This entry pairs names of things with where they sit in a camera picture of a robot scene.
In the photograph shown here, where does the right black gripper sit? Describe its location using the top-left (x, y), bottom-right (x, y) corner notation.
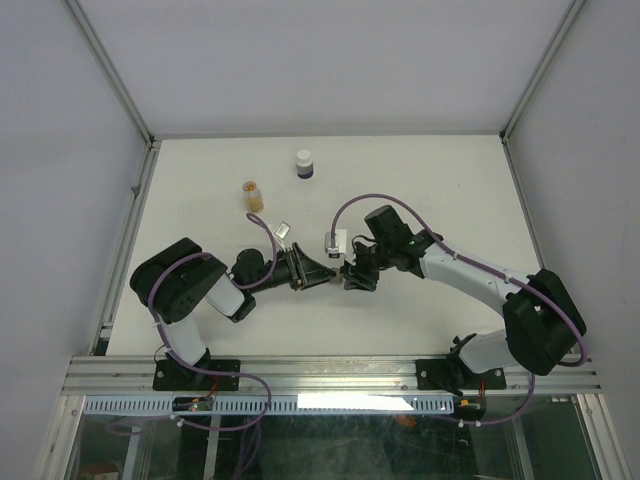
top-left (339, 241), bottom-right (393, 291)

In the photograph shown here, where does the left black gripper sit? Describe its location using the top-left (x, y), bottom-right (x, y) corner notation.
top-left (249, 243), bottom-right (336, 294)

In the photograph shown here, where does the amber pill bottle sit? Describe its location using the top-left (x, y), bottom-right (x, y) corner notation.
top-left (242, 181), bottom-right (264, 214)

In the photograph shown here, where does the tan pill box compartment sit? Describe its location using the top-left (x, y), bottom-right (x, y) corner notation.
top-left (329, 274), bottom-right (344, 286)

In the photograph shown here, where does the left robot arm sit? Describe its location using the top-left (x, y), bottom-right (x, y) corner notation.
top-left (129, 237), bottom-right (337, 391)

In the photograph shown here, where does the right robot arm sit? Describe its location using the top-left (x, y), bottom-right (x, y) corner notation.
top-left (340, 205), bottom-right (586, 395)

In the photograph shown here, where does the white cap dark bottle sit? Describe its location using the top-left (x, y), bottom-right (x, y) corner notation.
top-left (295, 149), bottom-right (314, 179)

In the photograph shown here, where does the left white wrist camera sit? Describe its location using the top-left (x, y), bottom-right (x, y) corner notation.
top-left (268, 221), bottom-right (291, 251)

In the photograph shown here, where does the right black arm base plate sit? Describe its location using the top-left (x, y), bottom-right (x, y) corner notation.
top-left (415, 357), bottom-right (507, 395)

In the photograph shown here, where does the grey slotted cable duct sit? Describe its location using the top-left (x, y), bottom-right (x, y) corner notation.
top-left (83, 393), bottom-right (454, 417)

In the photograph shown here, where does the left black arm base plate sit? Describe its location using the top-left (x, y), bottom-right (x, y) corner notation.
top-left (152, 359), bottom-right (241, 392)

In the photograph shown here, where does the aluminium front rail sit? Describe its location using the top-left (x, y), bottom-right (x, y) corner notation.
top-left (62, 355), bottom-right (602, 396)

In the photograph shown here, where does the right aluminium frame post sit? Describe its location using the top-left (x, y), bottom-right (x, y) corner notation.
top-left (499, 0), bottom-right (588, 144)

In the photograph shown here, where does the aluminium frame post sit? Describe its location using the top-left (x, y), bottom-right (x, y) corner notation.
top-left (61, 0), bottom-right (155, 146)
top-left (499, 0), bottom-right (588, 144)

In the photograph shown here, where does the left aluminium frame post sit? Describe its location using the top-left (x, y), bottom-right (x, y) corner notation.
top-left (61, 0), bottom-right (155, 146)

